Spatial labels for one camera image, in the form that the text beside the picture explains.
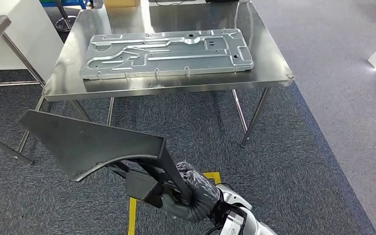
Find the stamped sheet metal panel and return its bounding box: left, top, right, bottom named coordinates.
left=79, top=28, right=255, bottom=81

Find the chrome stanchion post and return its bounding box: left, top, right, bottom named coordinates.
left=54, top=0, right=78, bottom=32

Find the black plastic frame part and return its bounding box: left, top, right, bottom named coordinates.
left=18, top=109, right=193, bottom=209

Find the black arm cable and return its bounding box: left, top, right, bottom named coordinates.
left=206, top=224, right=224, bottom=235

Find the stainless steel workbench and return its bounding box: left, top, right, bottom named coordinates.
left=16, top=0, right=295, bottom=154

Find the yellow floor tape square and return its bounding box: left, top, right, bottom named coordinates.
left=128, top=172, right=222, bottom=235

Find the blue metal cart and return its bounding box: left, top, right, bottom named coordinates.
left=40, top=0, right=90, bottom=10

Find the white cabinet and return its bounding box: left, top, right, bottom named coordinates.
left=0, top=0, right=65, bottom=82

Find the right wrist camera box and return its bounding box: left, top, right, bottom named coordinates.
left=222, top=210, right=247, bottom=235

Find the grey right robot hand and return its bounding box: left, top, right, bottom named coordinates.
left=160, top=161, right=222, bottom=224

